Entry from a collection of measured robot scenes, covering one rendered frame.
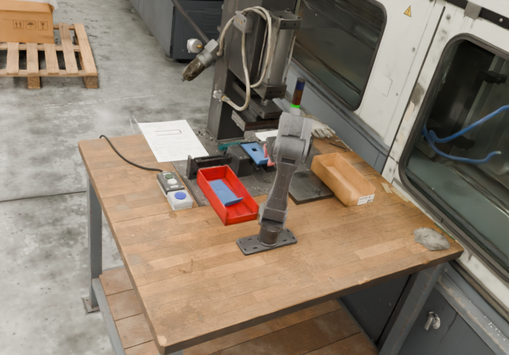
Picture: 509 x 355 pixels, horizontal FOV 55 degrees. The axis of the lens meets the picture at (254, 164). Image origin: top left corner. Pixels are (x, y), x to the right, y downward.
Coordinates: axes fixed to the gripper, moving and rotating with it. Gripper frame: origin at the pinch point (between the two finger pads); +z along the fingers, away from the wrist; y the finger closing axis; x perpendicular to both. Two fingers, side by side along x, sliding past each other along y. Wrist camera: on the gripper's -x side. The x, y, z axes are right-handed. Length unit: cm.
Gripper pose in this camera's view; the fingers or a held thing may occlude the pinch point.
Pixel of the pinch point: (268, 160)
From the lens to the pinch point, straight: 178.5
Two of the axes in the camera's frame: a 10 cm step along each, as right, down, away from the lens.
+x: -8.7, 1.2, -4.9
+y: -3.2, -8.8, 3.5
